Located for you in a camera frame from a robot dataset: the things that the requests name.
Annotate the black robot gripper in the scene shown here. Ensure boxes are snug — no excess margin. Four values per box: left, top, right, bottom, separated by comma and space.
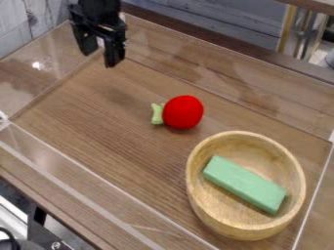
70, 0, 127, 67

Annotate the red plush fruit green stem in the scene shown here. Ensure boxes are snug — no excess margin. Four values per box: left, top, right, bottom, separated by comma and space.
151, 95, 205, 129

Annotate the green rectangular block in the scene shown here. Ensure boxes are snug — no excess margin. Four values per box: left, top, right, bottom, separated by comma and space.
202, 155, 287, 215

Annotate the round wooden bowl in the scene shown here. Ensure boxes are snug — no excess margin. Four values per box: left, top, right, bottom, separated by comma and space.
186, 131, 306, 241

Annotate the clear acrylic corner bracket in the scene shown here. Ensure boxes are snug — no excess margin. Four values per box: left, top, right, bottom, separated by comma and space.
83, 13, 127, 50

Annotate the gold metal chair frame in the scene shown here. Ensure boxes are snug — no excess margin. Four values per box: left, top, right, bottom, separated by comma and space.
278, 4, 330, 62

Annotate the clear acrylic tray wall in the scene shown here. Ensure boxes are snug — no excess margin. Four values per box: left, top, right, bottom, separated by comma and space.
0, 112, 218, 250

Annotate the black table clamp mount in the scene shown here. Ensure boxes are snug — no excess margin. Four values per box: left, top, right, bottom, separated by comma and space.
0, 206, 76, 250

